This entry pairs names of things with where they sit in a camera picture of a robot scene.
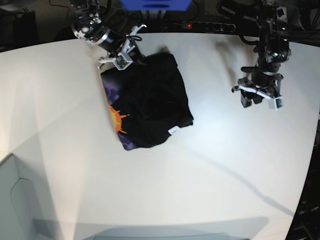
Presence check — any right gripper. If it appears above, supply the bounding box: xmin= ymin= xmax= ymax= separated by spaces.
xmin=96 ymin=24 xmax=147 ymax=69

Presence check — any blue plastic box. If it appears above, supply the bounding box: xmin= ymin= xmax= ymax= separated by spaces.
xmin=120 ymin=0 xmax=192 ymax=11

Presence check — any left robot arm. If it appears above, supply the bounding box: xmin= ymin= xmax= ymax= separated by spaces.
xmin=231 ymin=0 xmax=292 ymax=110

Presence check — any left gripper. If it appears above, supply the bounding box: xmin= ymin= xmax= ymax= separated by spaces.
xmin=231 ymin=65 xmax=284 ymax=108

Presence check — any black T-shirt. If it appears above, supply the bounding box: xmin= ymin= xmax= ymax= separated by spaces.
xmin=100 ymin=51 xmax=194 ymax=151

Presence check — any black power strip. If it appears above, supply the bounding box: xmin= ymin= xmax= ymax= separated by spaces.
xmin=175 ymin=21 xmax=236 ymax=34

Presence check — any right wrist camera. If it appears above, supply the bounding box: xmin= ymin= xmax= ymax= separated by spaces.
xmin=113 ymin=52 xmax=133 ymax=71

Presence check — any black equipment box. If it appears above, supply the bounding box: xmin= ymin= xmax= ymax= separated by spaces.
xmin=12 ymin=11 xmax=38 ymax=45

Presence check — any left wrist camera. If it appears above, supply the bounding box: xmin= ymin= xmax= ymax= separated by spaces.
xmin=268 ymin=96 xmax=284 ymax=110

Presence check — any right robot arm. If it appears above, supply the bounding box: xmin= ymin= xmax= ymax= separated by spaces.
xmin=70 ymin=0 xmax=147 ymax=71

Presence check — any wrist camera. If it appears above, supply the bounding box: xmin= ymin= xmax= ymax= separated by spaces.
xmin=113 ymin=52 xmax=133 ymax=71
xmin=268 ymin=96 xmax=284 ymax=110

